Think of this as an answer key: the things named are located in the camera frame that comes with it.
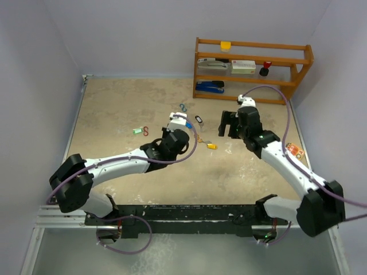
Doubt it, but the yellow tag key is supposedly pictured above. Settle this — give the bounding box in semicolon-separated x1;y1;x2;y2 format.
204;141;218;150

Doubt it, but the red S carabiner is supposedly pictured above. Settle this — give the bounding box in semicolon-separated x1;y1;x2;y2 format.
143;126;149;136

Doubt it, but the green tag key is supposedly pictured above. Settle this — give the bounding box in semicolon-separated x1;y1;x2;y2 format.
133;127;143;135

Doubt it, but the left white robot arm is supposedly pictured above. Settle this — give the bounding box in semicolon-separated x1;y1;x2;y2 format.
49;129;189;225

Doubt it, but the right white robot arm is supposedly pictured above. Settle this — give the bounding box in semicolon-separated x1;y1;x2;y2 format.
218;107;346;237

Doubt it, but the black tag key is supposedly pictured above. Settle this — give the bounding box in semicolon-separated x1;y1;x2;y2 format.
195;115;204;132

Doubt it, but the blue stapler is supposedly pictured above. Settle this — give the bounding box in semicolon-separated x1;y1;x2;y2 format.
195;81;224;94

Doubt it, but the blue S carabiner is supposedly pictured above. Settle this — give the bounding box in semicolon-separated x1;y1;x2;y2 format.
179;104;187;112

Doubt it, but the orange card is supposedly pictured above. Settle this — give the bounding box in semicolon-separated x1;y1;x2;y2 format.
286;143;305;160

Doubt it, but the white cardboard box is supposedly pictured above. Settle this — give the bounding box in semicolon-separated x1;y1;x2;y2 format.
231;60;256;74

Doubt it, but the wooden shelf rack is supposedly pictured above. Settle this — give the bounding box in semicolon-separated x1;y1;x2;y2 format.
193;38;314;104

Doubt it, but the grey stapler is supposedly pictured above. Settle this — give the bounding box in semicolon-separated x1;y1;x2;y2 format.
197;57;229;70

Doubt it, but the yellow box on shelf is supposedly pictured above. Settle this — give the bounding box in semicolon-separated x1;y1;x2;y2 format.
220;41;232;53

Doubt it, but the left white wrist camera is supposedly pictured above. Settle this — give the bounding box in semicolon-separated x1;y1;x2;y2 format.
167;112;187;131

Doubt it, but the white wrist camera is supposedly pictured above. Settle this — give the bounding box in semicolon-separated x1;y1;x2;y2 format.
167;112;187;131
237;95;256;107

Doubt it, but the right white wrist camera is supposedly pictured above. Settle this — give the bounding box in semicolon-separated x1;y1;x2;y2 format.
237;95;256;107

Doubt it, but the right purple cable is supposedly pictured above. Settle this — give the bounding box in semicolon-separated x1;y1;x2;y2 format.
239;85;367;247

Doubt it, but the black base frame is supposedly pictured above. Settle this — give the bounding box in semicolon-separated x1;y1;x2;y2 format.
85;205;287;239

